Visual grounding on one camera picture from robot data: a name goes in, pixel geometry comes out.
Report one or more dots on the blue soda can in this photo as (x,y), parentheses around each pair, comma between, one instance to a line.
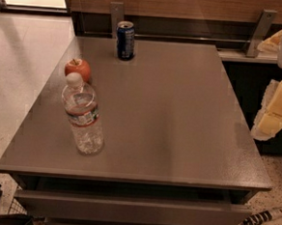
(125,40)

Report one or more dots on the grey cabinet drawer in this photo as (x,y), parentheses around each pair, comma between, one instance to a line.
(130,210)

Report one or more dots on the wire basket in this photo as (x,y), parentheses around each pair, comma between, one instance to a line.
(16,208)

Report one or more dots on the red apple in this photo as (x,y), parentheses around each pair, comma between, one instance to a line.
(80,66)

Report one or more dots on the clear plastic water bottle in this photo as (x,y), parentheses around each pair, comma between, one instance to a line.
(81,105)

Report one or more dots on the metal bracket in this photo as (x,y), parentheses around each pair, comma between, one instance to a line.
(262,26)
(117,14)

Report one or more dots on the right metal bracket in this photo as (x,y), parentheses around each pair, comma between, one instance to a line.
(262,26)

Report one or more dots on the left metal bracket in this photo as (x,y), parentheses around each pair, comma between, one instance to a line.
(117,14)

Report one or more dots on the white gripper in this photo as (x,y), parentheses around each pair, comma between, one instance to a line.
(269,120)

